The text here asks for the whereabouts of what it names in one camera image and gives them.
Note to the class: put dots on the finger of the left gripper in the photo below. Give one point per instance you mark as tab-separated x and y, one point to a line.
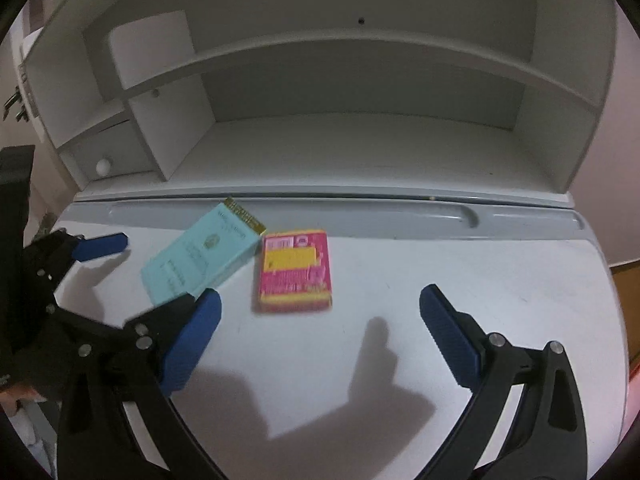
88	249
157	329

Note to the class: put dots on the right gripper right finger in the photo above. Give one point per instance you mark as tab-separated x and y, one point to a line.
547	437

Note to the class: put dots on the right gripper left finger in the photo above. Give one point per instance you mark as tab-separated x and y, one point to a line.
118	420

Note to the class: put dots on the person's left hand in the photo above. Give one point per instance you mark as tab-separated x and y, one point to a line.
20	392

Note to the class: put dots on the teal paper box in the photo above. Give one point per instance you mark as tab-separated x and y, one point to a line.
204	255

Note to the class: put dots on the grey drawer with knob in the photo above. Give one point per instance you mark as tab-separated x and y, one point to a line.
112	152

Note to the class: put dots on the beige wardrobe door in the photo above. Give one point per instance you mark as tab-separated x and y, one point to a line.
16	97

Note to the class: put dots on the pink yellow small box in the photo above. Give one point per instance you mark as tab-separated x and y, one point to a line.
294	273

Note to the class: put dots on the white desk hutch shelf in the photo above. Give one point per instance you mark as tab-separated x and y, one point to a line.
492	100

